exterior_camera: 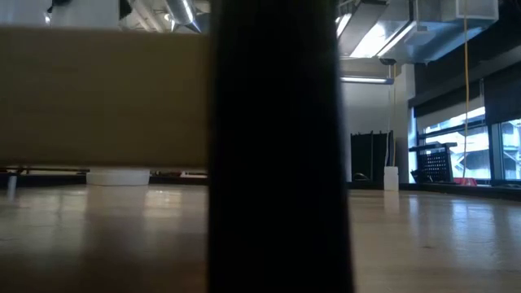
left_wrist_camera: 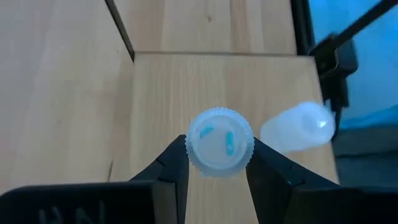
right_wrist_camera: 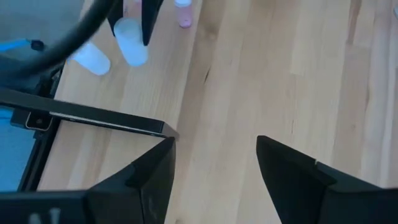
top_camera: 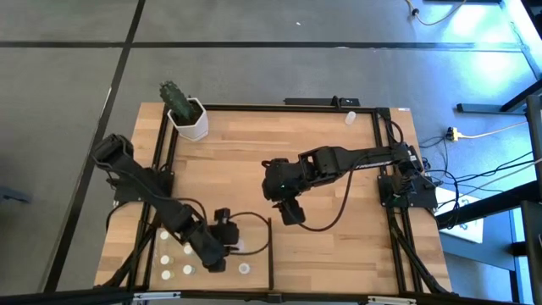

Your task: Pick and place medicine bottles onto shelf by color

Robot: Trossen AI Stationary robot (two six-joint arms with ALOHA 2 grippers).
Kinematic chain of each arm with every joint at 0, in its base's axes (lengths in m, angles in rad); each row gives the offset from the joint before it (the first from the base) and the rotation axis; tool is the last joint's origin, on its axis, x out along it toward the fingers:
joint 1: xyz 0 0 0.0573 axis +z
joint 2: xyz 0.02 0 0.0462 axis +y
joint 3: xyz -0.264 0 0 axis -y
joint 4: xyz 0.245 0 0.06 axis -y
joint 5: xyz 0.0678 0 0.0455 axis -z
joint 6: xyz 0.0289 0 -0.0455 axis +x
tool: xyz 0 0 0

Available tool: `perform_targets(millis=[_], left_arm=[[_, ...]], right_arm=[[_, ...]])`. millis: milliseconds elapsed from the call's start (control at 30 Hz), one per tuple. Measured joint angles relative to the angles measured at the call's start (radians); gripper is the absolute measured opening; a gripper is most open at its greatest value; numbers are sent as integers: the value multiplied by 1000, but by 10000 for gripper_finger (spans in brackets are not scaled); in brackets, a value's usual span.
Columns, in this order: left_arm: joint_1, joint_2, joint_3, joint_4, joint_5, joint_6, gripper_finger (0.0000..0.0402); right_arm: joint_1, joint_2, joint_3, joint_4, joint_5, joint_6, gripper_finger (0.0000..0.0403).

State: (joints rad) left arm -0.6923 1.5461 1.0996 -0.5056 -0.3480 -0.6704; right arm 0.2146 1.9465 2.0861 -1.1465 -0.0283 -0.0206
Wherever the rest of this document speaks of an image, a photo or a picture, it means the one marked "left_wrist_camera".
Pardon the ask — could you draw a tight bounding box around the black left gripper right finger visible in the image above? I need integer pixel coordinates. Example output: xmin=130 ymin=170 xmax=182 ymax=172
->
xmin=245 ymin=136 xmax=341 ymax=224

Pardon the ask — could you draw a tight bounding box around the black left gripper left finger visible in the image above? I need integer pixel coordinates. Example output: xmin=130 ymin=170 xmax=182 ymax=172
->
xmin=129 ymin=134 xmax=190 ymax=224

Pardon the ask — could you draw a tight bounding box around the raised wooden shelf board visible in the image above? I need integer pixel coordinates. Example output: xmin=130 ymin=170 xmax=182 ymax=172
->
xmin=129 ymin=52 xmax=340 ymax=224

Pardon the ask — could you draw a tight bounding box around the thin flat wooden board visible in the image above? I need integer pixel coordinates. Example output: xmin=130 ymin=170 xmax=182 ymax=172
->
xmin=113 ymin=0 xmax=298 ymax=56

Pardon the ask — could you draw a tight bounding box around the black table-level camera cable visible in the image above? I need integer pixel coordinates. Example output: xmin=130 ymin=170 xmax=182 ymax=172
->
xmin=322 ymin=71 xmax=351 ymax=142

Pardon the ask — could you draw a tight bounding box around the black table-level camera box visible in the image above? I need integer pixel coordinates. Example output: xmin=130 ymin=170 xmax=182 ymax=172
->
xmin=309 ymin=32 xmax=359 ymax=80

